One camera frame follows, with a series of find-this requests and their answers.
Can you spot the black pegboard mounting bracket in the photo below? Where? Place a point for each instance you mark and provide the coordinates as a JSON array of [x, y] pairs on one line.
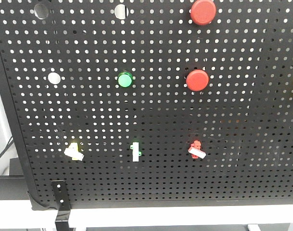
[[63, 205]]

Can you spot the black perforated pegboard panel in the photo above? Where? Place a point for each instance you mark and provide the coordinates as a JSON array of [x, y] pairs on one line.
[[59, 64]]

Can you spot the green round button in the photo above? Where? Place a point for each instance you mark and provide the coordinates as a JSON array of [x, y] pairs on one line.
[[125, 79]]

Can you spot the green toggle switch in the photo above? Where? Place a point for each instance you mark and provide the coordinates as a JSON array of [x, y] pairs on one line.
[[135, 151]]

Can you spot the red round button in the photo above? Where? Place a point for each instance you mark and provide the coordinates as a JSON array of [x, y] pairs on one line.
[[203, 12], [197, 80]]

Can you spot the red toggle switch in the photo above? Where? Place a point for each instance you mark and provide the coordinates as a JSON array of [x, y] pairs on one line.
[[195, 150]]

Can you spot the yellow toggle switch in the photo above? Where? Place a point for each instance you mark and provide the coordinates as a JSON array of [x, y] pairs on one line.
[[73, 152]]

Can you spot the black box behind pegboard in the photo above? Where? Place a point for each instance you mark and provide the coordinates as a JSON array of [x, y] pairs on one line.
[[13, 186]]

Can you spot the white height-adjustable desk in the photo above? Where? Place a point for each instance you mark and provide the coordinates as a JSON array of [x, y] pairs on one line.
[[19, 214]]

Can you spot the upper red round button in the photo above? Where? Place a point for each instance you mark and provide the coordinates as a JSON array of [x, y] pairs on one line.
[[203, 12]]

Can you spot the lower red round button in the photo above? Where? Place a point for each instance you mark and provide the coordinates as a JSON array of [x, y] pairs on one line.
[[197, 80]]

